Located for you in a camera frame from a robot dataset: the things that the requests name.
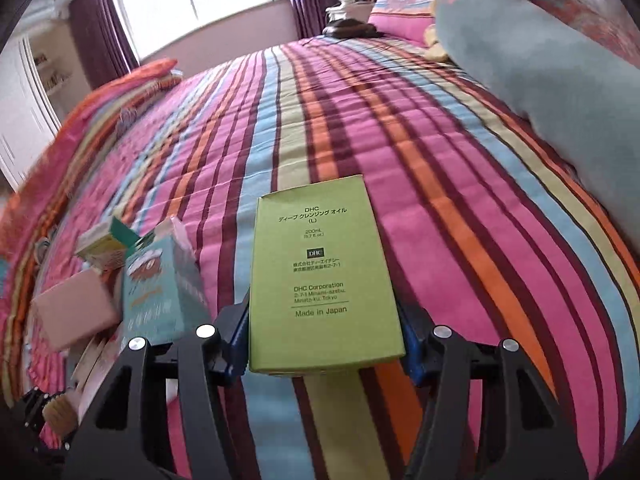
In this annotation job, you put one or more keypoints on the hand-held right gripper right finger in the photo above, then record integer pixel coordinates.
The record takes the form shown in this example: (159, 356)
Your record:
(412, 345)

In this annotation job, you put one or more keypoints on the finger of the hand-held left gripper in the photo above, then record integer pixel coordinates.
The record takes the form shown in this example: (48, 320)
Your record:
(37, 410)

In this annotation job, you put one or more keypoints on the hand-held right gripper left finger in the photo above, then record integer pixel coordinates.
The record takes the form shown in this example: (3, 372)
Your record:
(234, 342)

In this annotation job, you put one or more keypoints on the teal cardboard box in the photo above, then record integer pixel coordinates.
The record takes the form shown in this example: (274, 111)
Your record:
(160, 290)

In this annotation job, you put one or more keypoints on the green cardboard box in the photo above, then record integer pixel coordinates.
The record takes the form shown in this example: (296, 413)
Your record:
(320, 280)

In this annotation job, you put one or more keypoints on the pink cardboard box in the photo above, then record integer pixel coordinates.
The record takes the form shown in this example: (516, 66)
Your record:
(75, 310)

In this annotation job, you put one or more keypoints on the cream flat box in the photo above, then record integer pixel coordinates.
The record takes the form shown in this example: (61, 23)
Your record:
(97, 362)

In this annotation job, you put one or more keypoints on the small green white box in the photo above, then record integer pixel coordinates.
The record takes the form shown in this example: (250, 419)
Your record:
(107, 245)

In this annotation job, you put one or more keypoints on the striped bedspread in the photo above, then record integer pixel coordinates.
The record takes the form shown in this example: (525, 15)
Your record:
(400, 185)

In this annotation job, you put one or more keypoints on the orange patterned blanket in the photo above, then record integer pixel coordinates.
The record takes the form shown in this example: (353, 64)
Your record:
(75, 130)

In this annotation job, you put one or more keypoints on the teal pillow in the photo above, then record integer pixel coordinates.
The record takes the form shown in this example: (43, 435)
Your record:
(545, 70)

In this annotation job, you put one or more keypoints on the pink pillow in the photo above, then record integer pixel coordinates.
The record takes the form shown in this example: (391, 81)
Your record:
(405, 10)

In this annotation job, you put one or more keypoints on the window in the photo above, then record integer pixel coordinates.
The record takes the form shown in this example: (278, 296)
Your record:
(195, 5)

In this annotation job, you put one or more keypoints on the floral quilt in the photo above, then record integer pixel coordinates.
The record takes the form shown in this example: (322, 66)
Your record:
(595, 25)

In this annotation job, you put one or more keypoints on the white wall shelf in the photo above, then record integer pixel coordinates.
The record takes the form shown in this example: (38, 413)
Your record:
(42, 100)

